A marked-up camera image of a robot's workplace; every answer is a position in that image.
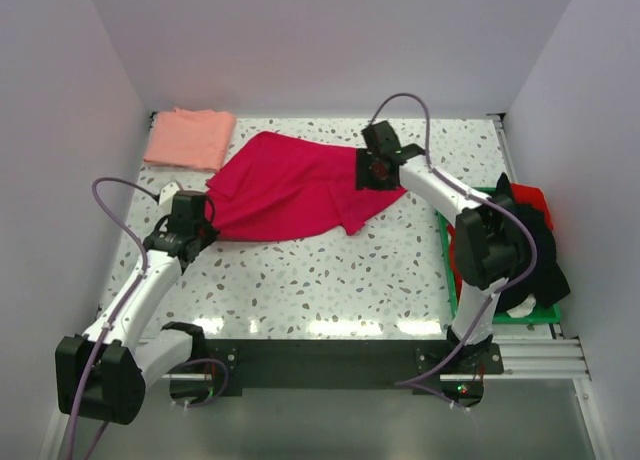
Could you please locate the crimson red t-shirt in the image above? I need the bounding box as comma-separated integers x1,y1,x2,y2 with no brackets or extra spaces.
206,132,406,242

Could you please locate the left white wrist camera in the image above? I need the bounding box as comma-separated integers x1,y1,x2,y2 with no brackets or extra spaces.
157,181,183,205

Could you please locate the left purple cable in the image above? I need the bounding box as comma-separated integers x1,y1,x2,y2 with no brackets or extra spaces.
62,177,174,460

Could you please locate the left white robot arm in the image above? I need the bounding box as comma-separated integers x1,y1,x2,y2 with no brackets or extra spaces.
55,191,219,425

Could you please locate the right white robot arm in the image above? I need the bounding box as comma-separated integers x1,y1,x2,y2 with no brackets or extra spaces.
355,121,537,373

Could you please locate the black garment in bin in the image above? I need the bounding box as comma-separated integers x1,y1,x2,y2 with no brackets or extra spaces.
495,173,571,314

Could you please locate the white cloth in bin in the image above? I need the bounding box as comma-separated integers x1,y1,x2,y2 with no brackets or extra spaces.
506,295,536,319

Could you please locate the folded peach t-shirt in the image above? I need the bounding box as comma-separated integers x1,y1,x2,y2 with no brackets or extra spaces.
143,108,237,172

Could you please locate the red garment in bin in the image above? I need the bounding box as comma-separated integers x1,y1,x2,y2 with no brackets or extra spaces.
511,183,554,230

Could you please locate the green plastic bin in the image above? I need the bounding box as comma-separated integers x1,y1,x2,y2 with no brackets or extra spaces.
434,185,563,326

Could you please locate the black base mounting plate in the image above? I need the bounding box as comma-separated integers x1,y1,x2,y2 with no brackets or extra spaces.
168,337,503,407

